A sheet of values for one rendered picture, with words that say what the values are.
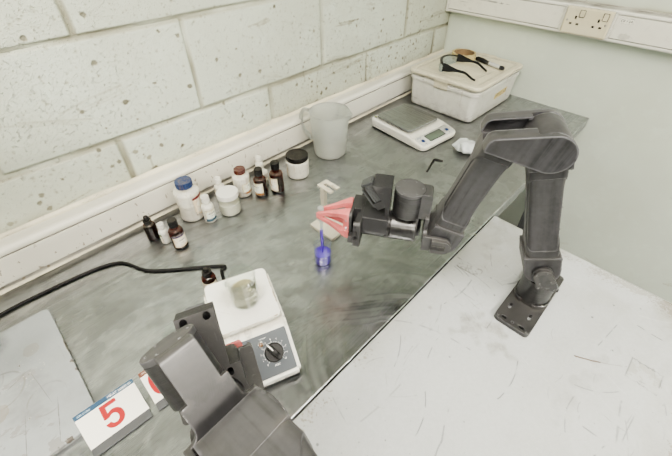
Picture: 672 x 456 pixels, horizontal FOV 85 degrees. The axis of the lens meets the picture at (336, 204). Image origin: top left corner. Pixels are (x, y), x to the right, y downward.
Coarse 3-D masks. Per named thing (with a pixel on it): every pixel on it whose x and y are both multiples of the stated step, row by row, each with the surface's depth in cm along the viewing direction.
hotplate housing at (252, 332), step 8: (272, 288) 73; (272, 320) 67; (280, 320) 67; (256, 328) 66; (264, 328) 66; (272, 328) 66; (288, 328) 67; (232, 336) 64; (240, 336) 64; (248, 336) 65; (288, 336) 66; (296, 352) 66; (296, 360) 65; (296, 368) 65; (280, 376) 64; (288, 376) 65; (264, 384) 63; (272, 384) 64
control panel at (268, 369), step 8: (280, 328) 66; (256, 336) 65; (264, 336) 65; (272, 336) 65; (280, 336) 66; (256, 344) 64; (264, 344) 65; (280, 344) 65; (288, 344) 65; (256, 352) 64; (264, 352) 64; (288, 352) 65; (264, 360) 64; (280, 360) 64; (288, 360) 64; (264, 368) 63; (272, 368) 63; (280, 368) 64; (288, 368) 64; (264, 376) 63; (272, 376) 63
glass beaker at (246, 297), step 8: (240, 264) 66; (232, 272) 65; (240, 272) 67; (248, 272) 66; (224, 280) 63; (232, 280) 66; (248, 280) 62; (232, 288) 62; (240, 288) 62; (248, 288) 63; (256, 288) 65; (232, 296) 64; (240, 296) 63; (248, 296) 64; (256, 296) 66; (240, 304) 65; (248, 304) 65; (256, 304) 67
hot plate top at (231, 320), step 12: (264, 276) 72; (216, 288) 70; (264, 288) 70; (216, 300) 68; (228, 300) 68; (264, 300) 68; (276, 300) 68; (216, 312) 66; (228, 312) 66; (240, 312) 66; (252, 312) 66; (264, 312) 66; (276, 312) 66; (228, 324) 64; (240, 324) 64; (252, 324) 64
